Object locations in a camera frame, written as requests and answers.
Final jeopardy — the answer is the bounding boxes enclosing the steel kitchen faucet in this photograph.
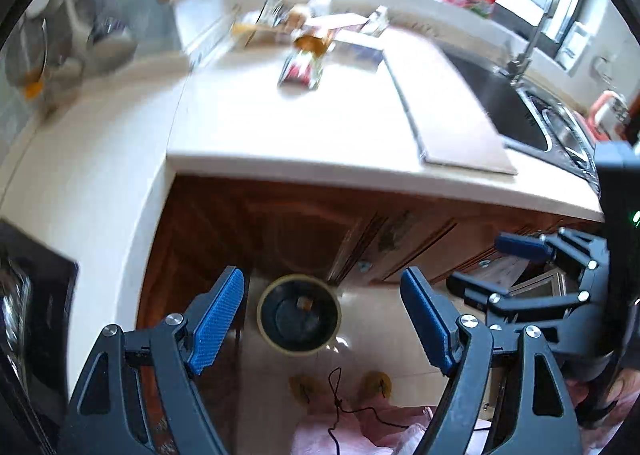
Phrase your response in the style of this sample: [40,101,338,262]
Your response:
[502,0,563,83]

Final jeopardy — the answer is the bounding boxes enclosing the wooden kitchen cabinet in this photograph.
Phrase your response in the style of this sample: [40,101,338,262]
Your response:
[136,174,607,336]

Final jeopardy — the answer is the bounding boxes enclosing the steel pot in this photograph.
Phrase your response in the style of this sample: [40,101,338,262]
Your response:
[4,18,51,86]
[86,16,139,72]

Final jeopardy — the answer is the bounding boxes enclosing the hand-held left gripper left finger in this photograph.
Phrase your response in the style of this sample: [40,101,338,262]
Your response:
[57,265,246,455]

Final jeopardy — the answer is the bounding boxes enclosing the tan loofah sponge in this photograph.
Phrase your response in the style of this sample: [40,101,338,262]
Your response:
[292,30,336,56]

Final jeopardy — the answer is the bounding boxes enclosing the red strawberry milk carton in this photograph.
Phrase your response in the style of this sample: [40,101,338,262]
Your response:
[277,51,326,90]

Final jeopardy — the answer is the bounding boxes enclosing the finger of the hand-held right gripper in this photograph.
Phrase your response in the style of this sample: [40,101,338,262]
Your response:
[446,271,612,336]
[496,227,611,286]

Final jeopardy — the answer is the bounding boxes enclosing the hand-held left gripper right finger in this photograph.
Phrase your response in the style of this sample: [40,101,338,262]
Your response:
[400,266,586,455]

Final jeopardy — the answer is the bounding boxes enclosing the stainless steel sink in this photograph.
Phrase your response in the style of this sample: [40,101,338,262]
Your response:
[440,42,601,192]

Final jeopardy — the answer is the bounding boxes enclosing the brown cardboard sheet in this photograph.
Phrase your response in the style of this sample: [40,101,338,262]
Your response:
[382,28,518,176]

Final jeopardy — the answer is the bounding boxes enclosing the black gas stove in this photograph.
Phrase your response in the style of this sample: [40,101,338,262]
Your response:
[0,220,81,455]

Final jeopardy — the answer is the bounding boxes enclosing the white wall socket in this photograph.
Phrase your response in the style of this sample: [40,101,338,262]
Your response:
[557,21,591,70]

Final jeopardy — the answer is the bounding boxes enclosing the person's right yellow slipper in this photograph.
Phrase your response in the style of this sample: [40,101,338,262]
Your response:
[362,371,392,399]

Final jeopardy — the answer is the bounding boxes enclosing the round cream-rimmed waste bin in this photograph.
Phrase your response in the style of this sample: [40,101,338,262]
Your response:
[256,274,343,356]

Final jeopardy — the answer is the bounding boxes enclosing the thin black cable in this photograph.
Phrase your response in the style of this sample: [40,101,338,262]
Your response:
[326,367,422,455]

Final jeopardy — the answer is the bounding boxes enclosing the person's pink pants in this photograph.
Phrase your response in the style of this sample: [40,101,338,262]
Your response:
[290,375,640,455]

